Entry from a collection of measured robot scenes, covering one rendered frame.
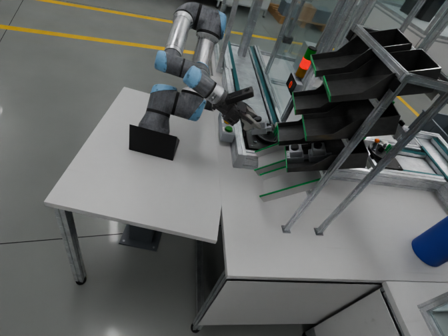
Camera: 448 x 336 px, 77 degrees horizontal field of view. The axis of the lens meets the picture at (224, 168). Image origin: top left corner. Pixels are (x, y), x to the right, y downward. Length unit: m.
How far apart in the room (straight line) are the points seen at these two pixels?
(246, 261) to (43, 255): 1.38
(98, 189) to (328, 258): 1.05
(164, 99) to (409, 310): 1.41
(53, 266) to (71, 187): 0.88
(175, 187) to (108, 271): 0.91
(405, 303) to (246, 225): 0.75
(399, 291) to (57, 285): 1.82
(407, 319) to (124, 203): 1.26
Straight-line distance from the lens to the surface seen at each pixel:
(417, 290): 1.63
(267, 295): 1.43
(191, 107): 1.40
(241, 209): 1.34
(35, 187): 2.50
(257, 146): 1.51
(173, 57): 1.20
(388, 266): 1.59
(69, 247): 1.65
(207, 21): 1.49
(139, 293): 2.01
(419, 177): 2.08
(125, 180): 1.35
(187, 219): 1.25
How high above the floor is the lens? 1.90
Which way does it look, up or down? 44 degrees down
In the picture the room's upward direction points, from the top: 21 degrees clockwise
